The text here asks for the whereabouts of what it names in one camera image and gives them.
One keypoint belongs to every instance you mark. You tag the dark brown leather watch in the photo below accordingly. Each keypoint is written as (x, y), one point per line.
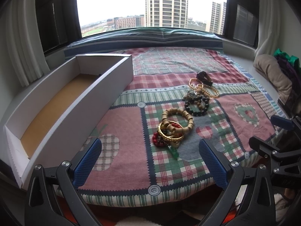
(204, 78)

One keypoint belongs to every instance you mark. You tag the white cardboard box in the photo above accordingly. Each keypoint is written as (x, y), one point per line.
(56, 116)

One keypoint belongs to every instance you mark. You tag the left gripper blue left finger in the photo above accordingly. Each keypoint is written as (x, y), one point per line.
(42, 206)

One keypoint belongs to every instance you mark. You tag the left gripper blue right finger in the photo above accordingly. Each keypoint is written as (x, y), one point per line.
(257, 206)

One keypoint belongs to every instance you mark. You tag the left white curtain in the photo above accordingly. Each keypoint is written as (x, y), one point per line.
(24, 43)

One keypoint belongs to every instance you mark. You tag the beige folded blanket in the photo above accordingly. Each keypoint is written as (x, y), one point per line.
(268, 67)

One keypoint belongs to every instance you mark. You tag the green jade pendant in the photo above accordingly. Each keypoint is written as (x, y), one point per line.
(173, 152)

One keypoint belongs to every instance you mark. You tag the green and purple clothes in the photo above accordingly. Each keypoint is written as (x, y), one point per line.
(290, 66)

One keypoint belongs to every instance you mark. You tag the patchwork plaid bed quilt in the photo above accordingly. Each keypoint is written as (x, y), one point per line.
(150, 135)

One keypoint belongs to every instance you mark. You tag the striped green blue bolster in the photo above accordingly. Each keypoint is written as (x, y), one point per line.
(144, 37)

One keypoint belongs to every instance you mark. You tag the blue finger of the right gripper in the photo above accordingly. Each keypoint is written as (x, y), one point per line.
(265, 149)
(282, 122)

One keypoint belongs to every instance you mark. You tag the white curtain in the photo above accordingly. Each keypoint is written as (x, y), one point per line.
(24, 43)
(269, 26)

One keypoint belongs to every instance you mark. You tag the gold ring cluster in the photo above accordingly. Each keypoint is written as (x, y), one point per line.
(175, 141)

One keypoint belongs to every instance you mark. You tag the gold bangle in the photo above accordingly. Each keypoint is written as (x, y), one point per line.
(173, 129)

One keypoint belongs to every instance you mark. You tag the right white curtain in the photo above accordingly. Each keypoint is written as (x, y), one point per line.
(269, 26)

